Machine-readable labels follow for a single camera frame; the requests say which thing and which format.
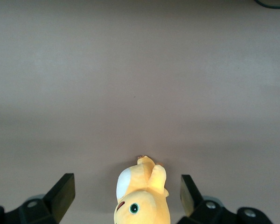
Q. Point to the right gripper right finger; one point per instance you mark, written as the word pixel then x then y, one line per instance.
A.
pixel 193 205

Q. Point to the yellow plush toy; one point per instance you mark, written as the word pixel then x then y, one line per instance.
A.
pixel 142 186

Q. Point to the brown table cover sheet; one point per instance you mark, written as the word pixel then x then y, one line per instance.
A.
pixel 140 81

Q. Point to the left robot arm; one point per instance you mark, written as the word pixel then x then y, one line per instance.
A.
pixel 273 2

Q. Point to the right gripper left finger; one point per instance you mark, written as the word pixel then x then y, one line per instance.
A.
pixel 58 196

